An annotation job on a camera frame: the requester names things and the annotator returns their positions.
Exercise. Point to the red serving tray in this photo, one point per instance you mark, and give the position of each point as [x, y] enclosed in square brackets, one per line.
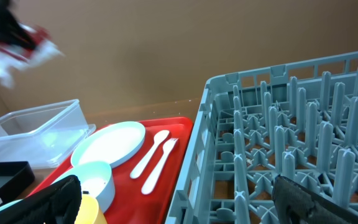
[129, 204]

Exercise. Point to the clear plastic bin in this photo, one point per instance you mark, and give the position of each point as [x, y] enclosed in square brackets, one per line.
[44, 136]

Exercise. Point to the white plastic spoon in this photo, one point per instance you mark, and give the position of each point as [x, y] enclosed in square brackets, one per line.
[158, 139]

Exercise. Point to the mint green bowl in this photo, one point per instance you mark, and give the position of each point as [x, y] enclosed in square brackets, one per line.
[9, 204]

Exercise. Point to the white napkin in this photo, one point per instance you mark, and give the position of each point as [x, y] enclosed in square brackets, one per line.
[47, 51]

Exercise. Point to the yellow plastic cup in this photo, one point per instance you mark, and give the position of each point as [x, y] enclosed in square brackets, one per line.
[90, 212]

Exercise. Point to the red ketchup packet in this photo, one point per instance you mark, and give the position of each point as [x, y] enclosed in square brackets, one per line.
[24, 42]

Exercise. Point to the black plastic tray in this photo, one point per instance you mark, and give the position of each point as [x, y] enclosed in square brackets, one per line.
[15, 177]

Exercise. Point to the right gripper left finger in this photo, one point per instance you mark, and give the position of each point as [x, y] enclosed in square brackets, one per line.
[57, 203]

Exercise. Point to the white plastic fork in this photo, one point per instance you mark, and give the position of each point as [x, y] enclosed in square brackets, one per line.
[152, 179]

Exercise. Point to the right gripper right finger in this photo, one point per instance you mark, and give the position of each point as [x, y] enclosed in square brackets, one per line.
[296, 204]

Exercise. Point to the light blue plate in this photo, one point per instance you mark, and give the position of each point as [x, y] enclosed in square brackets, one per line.
[115, 144]

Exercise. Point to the grey dishwasher rack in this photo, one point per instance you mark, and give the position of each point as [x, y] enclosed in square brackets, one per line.
[296, 119]

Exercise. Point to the light blue small bowl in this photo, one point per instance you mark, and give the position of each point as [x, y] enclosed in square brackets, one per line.
[96, 179]

